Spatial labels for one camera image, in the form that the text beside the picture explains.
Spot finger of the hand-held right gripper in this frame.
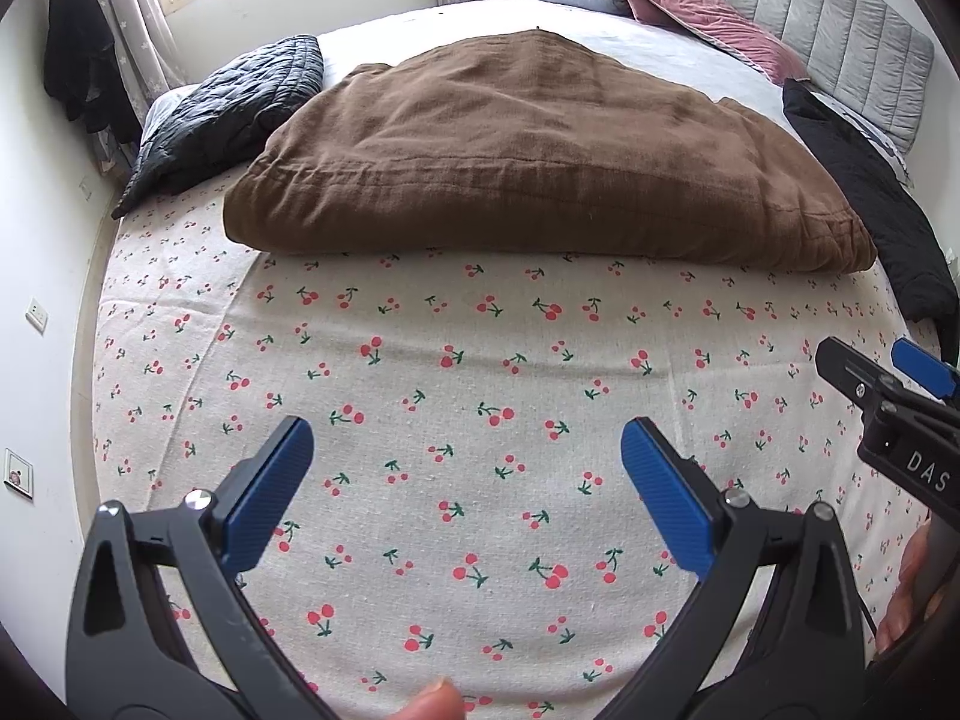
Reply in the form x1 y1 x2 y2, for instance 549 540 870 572
816 336 913 425
892 336 960 402

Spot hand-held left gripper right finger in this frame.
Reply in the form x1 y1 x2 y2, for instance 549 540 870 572
598 416 877 720

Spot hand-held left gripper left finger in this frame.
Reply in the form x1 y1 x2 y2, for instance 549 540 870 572
66 415 340 720

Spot brown jacket with fur collar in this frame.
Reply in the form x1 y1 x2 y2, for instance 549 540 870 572
223 28 878 275

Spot hanging black clothes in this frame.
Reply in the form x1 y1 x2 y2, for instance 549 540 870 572
41 0 143 143

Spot person's right hand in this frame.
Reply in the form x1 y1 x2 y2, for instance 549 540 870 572
874 521 935 657

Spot person's left hand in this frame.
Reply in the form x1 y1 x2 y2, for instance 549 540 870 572
394 679 466 720

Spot black garment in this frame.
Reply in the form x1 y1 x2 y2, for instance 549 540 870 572
781 79 952 323

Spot printed pillow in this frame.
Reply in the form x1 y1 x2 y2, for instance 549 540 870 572
825 94 914 185

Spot cherry print bed sheet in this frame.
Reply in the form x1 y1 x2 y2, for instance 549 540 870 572
90 165 946 720

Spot grey padded headboard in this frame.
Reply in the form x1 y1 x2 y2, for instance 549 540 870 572
645 0 935 158

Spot dark blue quilted jacket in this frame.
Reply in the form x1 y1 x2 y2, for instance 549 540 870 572
112 34 325 220

